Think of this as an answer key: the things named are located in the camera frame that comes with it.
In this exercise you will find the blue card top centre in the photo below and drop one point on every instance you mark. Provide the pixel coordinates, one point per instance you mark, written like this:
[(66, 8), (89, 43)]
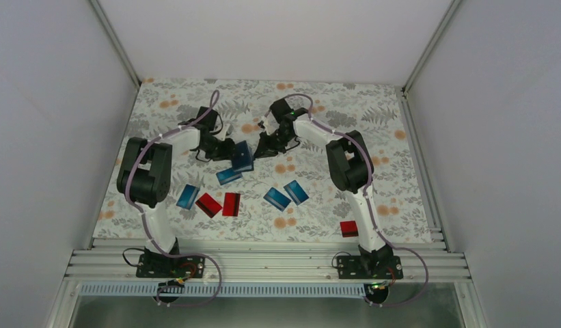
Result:
[(228, 175)]

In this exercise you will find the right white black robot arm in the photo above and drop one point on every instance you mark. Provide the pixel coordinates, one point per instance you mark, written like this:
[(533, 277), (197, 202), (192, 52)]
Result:
[(349, 164)]

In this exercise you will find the blue card far left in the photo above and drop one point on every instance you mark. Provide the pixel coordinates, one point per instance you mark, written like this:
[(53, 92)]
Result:
[(187, 197)]

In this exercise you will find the red card far right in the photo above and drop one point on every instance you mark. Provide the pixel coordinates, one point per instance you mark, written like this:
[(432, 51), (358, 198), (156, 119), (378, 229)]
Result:
[(348, 229)]

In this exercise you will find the blue card centre right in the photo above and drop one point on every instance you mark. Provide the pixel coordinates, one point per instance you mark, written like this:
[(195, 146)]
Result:
[(296, 192)]

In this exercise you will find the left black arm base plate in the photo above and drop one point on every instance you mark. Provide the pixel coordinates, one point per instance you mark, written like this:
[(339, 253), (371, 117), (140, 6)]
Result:
[(152, 265)]

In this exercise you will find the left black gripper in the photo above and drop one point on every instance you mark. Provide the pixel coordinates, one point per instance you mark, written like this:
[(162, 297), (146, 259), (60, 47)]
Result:
[(227, 154)]

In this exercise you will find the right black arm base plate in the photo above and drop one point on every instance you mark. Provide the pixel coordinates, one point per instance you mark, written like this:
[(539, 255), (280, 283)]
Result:
[(352, 267)]

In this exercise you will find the blue card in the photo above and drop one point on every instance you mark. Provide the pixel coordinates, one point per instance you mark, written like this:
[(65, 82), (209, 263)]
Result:
[(277, 199), (296, 192), (228, 175), (187, 197)]

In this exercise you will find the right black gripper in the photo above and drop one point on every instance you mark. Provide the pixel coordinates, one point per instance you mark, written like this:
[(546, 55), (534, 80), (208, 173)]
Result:
[(268, 149)]

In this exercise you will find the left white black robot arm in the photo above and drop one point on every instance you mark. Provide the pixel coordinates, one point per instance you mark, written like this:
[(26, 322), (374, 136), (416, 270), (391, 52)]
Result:
[(145, 175)]

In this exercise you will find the dark blue card holder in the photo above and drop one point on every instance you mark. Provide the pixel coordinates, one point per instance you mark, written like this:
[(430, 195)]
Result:
[(242, 160)]

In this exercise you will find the red card upper stack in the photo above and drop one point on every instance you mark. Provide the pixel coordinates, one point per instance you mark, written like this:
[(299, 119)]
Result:
[(209, 205)]

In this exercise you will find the floral patterned table mat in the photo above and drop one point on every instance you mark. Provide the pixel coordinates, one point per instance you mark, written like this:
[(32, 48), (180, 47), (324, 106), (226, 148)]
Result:
[(373, 110)]

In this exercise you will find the red card overlapping stack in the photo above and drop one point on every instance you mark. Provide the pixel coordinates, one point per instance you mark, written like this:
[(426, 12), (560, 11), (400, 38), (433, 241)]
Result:
[(231, 205)]

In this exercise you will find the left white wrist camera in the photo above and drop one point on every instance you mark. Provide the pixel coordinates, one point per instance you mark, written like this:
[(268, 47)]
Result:
[(224, 133)]

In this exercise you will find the aluminium front rail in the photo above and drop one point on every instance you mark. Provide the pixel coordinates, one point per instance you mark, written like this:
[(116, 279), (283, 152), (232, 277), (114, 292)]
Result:
[(267, 265)]

